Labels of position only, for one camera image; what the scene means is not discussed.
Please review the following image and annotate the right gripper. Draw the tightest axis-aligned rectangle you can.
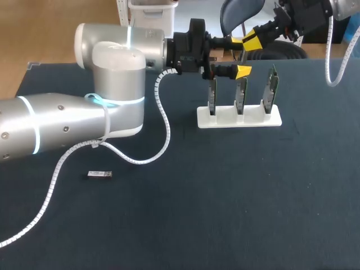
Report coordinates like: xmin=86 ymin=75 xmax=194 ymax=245
xmin=241 ymin=0 xmax=335 ymax=53

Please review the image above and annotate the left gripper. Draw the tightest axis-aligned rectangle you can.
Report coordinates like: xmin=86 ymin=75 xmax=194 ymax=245
xmin=165 ymin=18 xmax=252 ymax=82

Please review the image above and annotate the small black optical module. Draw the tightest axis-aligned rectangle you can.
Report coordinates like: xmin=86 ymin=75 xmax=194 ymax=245
xmin=85 ymin=169 xmax=114 ymax=181

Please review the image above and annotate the dark blue chair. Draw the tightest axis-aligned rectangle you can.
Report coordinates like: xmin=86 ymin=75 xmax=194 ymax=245
xmin=219 ymin=0 xmax=267 ymax=37

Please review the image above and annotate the small green circuit board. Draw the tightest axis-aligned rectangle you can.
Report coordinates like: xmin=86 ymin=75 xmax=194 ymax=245
xmin=261 ymin=64 xmax=280 ymax=115
xmin=234 ymin=76 xmax=249 ymax=116
xmin=208 ymin=76 xmax=219 ymax=116

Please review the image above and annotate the white stand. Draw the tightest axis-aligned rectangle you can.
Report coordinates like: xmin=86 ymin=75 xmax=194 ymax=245
xmin=196 ymin=105 xmax=283 ymax=129

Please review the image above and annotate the white plastic bin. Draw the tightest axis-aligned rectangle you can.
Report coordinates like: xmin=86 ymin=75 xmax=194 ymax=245
xmin=127 ymin=0 xmax=180 ymax=39

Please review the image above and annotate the black corrugated hose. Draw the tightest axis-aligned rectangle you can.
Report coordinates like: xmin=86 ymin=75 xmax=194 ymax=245
xmin=244 ymin=40 xmax=309 ymax=61

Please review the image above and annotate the white cable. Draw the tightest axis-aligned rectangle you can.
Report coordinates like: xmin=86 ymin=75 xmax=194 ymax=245
xmin=325 ymin=15 xmax=360 ymax=87
xmin=0 ymin=67 xmax=181 ymax=249

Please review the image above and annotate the white slotted metal post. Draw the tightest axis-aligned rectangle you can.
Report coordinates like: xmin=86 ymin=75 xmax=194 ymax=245
xmin=116 ymin=0 xmax=131 ymax=26

